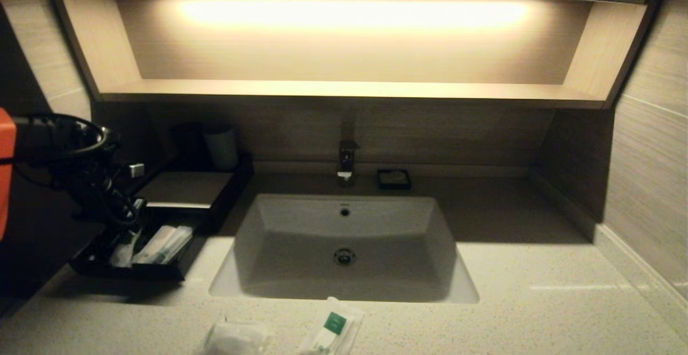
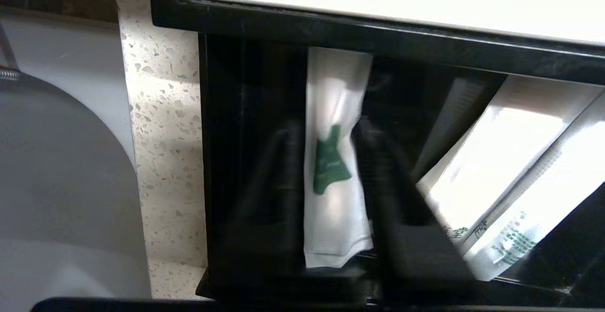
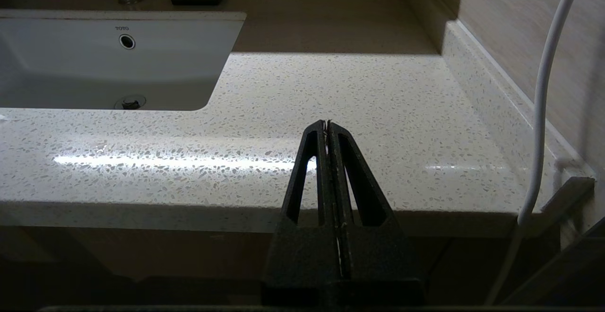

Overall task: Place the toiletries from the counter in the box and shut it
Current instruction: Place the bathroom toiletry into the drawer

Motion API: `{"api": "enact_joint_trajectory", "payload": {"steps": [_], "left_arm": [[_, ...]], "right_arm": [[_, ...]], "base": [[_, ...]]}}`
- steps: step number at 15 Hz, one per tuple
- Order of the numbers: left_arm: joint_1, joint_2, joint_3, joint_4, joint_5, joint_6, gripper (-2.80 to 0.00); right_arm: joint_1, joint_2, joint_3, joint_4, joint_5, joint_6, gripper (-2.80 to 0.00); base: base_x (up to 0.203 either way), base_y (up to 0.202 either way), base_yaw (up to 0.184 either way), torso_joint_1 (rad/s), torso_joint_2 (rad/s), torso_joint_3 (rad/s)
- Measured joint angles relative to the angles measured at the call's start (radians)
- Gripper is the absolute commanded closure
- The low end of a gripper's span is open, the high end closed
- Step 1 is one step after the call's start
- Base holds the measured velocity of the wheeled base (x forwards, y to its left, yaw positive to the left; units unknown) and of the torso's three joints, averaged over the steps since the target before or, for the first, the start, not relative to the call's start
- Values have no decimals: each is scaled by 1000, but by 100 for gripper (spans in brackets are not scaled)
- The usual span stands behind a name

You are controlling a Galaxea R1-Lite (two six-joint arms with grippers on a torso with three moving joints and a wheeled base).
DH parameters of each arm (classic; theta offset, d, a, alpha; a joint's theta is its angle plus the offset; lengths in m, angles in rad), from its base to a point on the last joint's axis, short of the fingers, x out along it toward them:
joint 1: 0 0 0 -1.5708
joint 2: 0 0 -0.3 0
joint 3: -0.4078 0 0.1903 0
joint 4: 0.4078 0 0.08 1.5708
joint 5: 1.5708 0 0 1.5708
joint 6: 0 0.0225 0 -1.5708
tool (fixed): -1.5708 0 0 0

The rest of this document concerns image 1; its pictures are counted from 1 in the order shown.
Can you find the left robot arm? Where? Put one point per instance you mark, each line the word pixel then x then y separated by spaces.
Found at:
pixel 6 172

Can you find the metal sink drain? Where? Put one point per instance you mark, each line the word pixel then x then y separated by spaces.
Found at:
pixel 344 256

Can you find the black soap dish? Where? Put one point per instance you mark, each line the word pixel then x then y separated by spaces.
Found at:
pixel 394 184

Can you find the wooden wall shelf niche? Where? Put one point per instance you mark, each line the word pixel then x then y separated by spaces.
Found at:
pixel 349 59

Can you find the chrome faucet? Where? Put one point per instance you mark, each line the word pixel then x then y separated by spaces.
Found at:
pixel 346 161

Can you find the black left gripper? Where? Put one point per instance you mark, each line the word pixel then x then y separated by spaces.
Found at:
pixel 88 180

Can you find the light grey tumbler cup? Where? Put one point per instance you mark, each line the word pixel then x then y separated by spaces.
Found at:
pixel 221 148

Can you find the crumpled white shower cap packet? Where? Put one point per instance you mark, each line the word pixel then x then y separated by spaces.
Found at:
pixel 236 339

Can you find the warm shelf light strip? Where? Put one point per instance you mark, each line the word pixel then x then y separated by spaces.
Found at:
pixel 349 15

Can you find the dark grey tumbler cup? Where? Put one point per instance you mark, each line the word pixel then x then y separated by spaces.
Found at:
pixel 188 145

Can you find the white comb packet green label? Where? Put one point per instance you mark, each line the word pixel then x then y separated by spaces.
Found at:
pixel 333 325

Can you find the white ceramic sink basin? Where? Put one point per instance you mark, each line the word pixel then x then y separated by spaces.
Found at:
pixel 349 231

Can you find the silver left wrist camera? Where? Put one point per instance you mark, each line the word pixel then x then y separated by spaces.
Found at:
pixel 136 170

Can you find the black amenity tray box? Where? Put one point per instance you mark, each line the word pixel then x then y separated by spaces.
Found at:
pixel 185 188

